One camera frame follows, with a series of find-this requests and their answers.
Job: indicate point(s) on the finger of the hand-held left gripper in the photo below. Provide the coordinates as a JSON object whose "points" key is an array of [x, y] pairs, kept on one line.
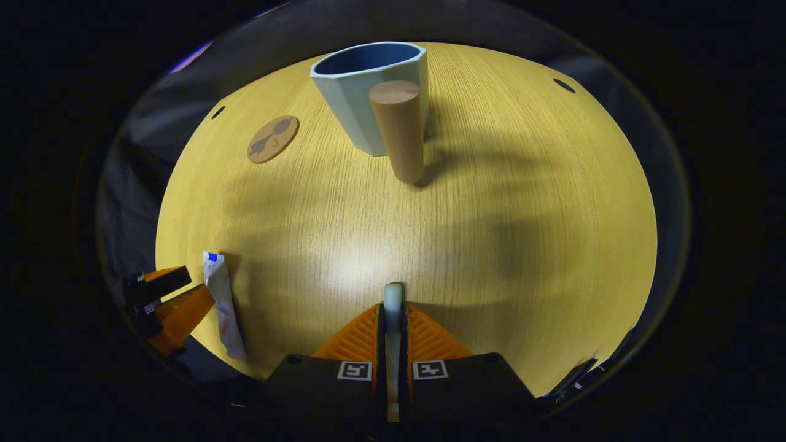
{"points": [[159, 285], [181, 316]]}

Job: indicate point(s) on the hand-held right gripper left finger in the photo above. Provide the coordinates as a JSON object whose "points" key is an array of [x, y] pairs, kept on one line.
{"points": [[325, 390]]}

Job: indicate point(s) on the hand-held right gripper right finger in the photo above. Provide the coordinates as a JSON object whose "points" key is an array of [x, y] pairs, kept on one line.
{"points": [[466, 390]]}

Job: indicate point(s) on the white toothpaste tube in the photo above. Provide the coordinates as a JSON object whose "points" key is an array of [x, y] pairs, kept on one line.
{"points": [[222, 307]]}

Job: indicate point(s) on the pale green toothbrush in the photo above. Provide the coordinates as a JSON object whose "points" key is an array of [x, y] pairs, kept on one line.
{"points": [[393, 319]]}

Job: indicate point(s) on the round wooden coaster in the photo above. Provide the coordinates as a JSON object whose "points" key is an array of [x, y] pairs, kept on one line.
{"points": [[272, 139]]}

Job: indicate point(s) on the yellow wooden desktop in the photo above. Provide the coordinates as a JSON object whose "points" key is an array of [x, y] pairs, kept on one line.
{"points": [[491, 245]]}

